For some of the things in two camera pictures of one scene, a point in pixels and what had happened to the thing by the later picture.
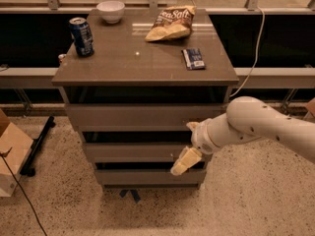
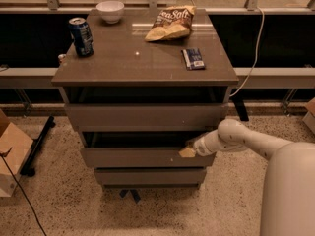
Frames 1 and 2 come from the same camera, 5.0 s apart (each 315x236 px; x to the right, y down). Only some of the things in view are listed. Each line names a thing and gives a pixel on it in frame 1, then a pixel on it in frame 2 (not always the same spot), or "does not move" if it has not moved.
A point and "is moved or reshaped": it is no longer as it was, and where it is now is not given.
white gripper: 201,139 to 199,147
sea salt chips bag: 172,22 does not move
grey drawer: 134,152 is moved or reshaped
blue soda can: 82,35 does not move
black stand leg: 28,167 does not move
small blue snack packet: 193,59 does not move
